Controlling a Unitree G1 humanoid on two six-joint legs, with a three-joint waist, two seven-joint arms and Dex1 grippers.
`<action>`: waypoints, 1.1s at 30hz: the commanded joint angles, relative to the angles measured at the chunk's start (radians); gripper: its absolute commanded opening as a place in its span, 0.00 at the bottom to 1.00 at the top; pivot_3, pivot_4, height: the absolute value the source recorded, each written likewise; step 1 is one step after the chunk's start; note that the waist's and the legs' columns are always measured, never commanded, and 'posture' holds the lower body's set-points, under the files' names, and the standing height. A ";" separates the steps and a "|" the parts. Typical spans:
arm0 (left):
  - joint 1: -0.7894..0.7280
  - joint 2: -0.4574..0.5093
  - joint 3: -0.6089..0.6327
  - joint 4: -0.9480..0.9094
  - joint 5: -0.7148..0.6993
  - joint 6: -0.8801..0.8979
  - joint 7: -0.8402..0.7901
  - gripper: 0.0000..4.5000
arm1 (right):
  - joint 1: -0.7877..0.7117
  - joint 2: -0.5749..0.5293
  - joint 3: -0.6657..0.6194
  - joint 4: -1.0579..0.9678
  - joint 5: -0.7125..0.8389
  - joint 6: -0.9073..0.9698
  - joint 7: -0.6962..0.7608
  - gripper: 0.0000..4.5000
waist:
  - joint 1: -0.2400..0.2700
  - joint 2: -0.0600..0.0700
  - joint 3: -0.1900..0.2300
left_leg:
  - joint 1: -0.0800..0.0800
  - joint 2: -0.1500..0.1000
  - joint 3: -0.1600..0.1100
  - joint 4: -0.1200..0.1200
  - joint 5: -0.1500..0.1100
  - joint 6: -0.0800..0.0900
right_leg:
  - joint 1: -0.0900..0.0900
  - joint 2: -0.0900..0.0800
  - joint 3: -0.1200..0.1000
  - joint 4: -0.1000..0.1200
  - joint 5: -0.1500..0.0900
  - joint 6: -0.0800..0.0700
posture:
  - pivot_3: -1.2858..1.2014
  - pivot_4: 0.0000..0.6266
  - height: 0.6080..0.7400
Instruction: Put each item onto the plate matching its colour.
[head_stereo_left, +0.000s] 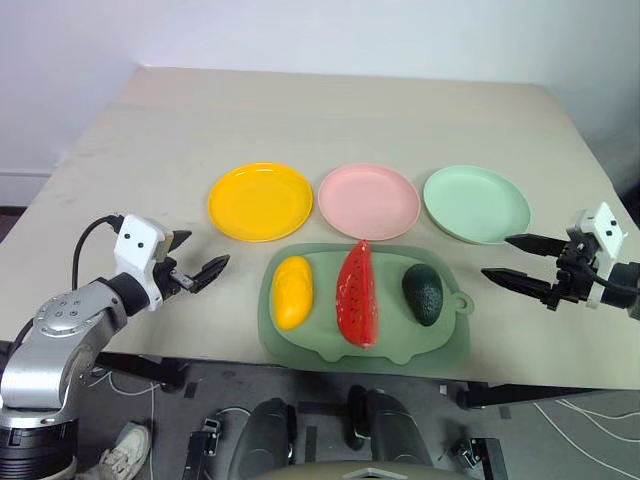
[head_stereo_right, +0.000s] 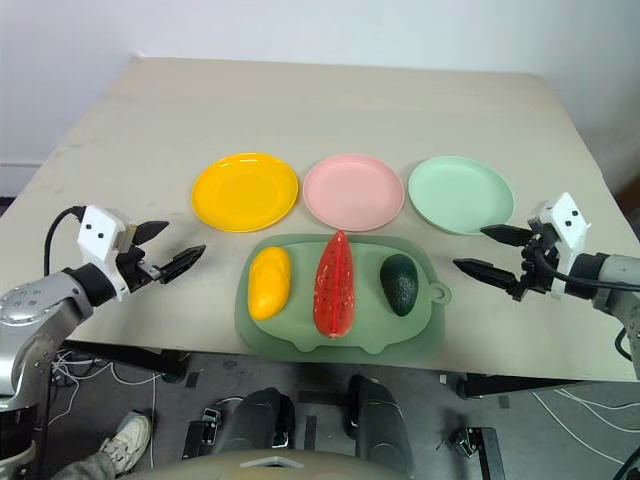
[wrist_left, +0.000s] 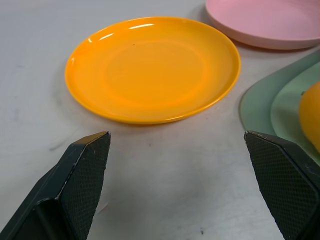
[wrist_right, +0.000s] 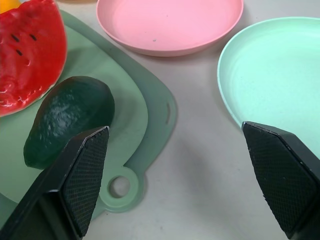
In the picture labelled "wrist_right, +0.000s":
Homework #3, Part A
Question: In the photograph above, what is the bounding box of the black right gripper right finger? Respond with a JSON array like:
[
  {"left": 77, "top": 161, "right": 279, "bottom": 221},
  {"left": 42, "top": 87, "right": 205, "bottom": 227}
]
[{"left": 241, "top": 121, "right": 320, "bottom": 240}]

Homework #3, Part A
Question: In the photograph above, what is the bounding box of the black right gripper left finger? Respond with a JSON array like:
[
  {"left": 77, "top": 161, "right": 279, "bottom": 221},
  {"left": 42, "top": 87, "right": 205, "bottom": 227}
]
[{"left": 0, "top": 125, "right": 111, "bottom": 240}]

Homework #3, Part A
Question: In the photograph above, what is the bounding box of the pink plate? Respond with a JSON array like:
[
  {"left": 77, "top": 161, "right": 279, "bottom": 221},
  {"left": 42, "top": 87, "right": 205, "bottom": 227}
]
[{"left": 96, "top": 0, "right": 245, "bottom": 57}]

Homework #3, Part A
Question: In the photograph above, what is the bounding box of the yellow orange fruit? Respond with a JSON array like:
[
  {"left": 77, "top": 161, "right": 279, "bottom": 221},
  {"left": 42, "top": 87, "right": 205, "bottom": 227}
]
[{"left": 0, "top": 0, "right": 23, "bottom": 14}]

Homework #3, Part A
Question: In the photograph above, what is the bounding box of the dark green avocado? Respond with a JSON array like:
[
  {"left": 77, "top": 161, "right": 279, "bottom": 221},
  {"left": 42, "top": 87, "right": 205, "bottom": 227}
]
[{"left": 23, "top": 75, "right": 116, "bottom": 170}]

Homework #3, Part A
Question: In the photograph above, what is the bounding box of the mint green plate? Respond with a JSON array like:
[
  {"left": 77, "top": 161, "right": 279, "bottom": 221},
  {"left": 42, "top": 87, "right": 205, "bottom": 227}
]
[{"left": 216, "top": 16, "right": 320, "bottom": 135}]

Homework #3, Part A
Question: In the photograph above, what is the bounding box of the green cutting board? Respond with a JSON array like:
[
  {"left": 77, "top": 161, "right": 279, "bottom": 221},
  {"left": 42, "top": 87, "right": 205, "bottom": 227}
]
[{"left": 0, "top": 9, "right": 179, "bottom": 221}]

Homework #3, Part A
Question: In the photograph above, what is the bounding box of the red watermelon slice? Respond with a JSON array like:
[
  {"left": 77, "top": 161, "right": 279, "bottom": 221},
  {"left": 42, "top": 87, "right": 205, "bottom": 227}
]
[{"left": 0, "top": 0, "right": 68, "bottom": 117}]

